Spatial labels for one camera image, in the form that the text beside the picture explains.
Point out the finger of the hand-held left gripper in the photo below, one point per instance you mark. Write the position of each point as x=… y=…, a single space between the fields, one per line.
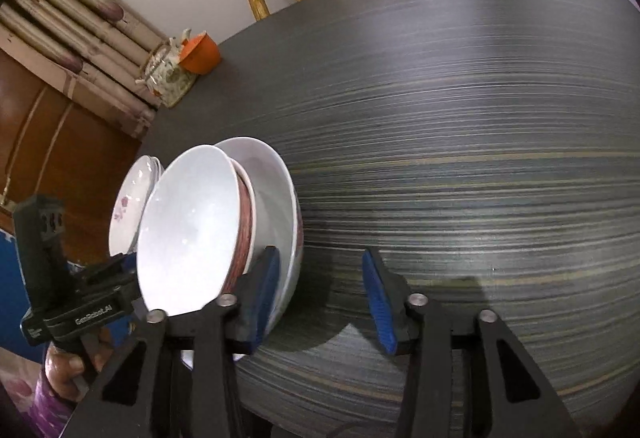
x=105 y=274

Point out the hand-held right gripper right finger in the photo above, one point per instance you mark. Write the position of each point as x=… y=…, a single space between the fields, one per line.
x=377 y=298

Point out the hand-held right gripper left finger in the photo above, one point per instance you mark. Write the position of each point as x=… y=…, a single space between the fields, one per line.
x=265 y=290

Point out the white plate with pink flowers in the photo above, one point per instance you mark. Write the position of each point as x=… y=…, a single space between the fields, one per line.
x=127 y=203

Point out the white bowl with green floral print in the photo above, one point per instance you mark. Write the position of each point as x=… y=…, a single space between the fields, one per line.
x=251 y=213

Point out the white bowl with grey floral print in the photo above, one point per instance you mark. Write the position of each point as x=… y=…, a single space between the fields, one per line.
x=275 y=198

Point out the white bowl with red pattern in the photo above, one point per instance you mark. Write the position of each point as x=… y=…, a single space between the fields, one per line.
x=190 y=228

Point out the white plate with blue rim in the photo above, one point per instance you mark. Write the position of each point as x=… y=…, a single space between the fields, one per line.
x=159 y=171

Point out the person's left hand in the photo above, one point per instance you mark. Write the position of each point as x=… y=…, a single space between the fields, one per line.
x=65 y=370

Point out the brass door latch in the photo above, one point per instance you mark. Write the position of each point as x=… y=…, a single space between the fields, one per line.
x=7 y=200

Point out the brown wooden cabinet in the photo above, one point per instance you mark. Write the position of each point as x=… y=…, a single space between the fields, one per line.
x=65 y=168

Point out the pink floral cloth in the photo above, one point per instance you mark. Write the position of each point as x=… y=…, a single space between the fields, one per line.
x=15 y=388

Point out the floral ceramic teapot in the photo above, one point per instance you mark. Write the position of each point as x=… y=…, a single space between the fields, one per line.
x=167 y=73

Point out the orange cup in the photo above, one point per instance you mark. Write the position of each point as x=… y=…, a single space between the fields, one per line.
x=200 y=53

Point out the beige patterned curtain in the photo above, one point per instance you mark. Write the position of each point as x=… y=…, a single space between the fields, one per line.
x=75 y=28

